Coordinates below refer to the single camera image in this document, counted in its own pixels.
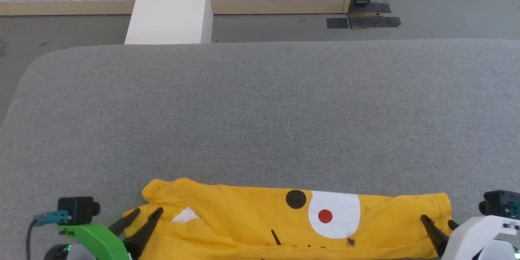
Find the yellow cat-face T-shirt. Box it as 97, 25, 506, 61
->
123, 178, 453, 260

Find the dark mat under partition foot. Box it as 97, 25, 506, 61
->
348, 2, 392, 14

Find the left arm cable teal plug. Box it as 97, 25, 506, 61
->
26, 210, 70, 260

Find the large black floor mat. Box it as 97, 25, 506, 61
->
348, 16, 401, 30

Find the grey fabric sofa cushion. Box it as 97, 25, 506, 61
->
0, 39, 520, 260

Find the small black floor mat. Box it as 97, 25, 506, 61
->
326, 17, 349, 30

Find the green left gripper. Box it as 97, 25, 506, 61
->
58, 207, 164, 260

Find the white rectangular box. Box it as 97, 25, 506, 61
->
124, 0, 214, 45

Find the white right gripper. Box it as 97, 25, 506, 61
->
420, 214, 520, 260

